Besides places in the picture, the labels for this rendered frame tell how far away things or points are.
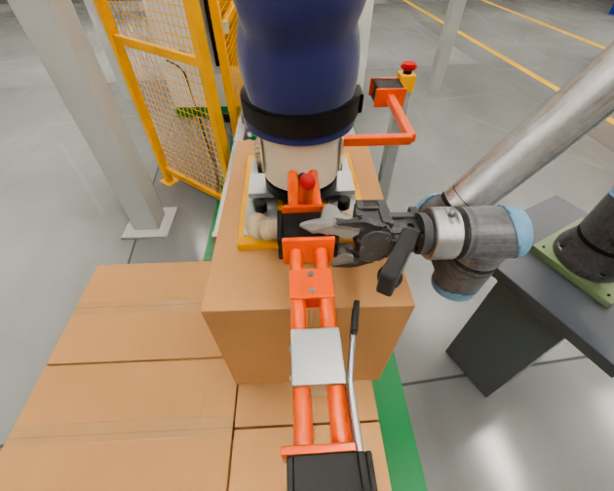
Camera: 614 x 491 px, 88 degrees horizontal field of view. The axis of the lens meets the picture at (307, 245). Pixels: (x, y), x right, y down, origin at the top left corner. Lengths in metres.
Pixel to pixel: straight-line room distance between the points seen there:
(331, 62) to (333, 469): 0.52
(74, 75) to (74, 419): 1.42
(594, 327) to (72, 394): 1.45
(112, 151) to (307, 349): 1.80
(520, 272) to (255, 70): 0.93
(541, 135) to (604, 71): 0.11
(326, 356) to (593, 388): 1.75
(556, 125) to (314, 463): 0.61
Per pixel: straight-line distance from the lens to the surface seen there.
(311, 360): 0.39
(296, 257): 0.48
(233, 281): 0.64
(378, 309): 0.62
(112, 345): 1.23
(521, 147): 0.69
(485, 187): 0.70
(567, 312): 1.13
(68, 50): 1.88
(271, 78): 0.56
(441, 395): 1.69
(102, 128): 2.00
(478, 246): 0.57
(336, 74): 0.56
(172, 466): 1.03
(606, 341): 1.13
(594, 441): 1.94
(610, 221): 1.12
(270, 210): 0.73
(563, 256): 1.20
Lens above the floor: 1.51
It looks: 47 degrees down
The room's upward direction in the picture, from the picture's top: straight up
